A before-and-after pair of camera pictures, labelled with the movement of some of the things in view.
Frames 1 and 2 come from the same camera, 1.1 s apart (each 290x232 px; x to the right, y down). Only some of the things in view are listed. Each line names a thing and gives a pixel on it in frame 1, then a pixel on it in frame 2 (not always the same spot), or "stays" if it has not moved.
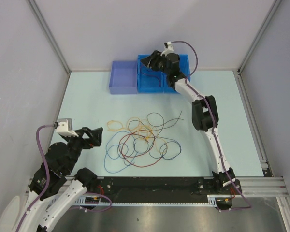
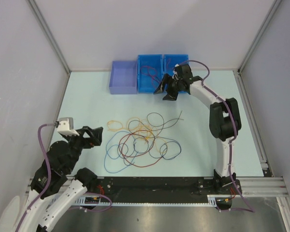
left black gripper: (94, 138) stays
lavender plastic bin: (123, 78) stays
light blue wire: (107, 153) stays
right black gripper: (152, 61) → (166, 79)
